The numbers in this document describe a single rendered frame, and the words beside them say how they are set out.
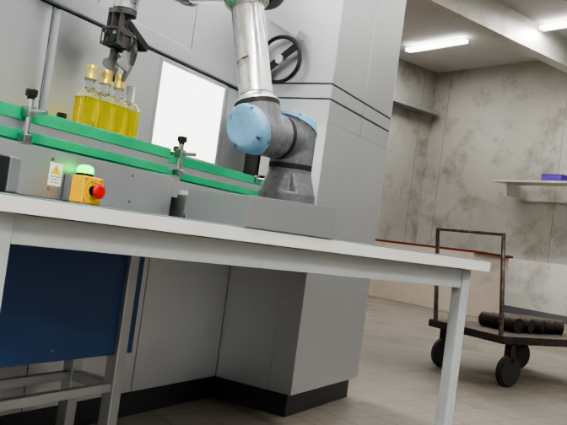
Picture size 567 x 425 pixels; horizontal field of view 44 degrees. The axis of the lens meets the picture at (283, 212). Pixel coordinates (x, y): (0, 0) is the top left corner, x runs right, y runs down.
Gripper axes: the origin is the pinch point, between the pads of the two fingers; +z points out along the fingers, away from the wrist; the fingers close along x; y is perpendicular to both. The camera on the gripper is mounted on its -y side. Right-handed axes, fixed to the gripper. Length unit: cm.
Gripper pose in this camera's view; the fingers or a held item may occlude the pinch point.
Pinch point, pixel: (120, 78)
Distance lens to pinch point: 226.6
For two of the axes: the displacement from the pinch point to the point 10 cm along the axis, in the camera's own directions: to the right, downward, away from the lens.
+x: 8.7, 1.1, -4.9
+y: -4.8, -1.0, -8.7
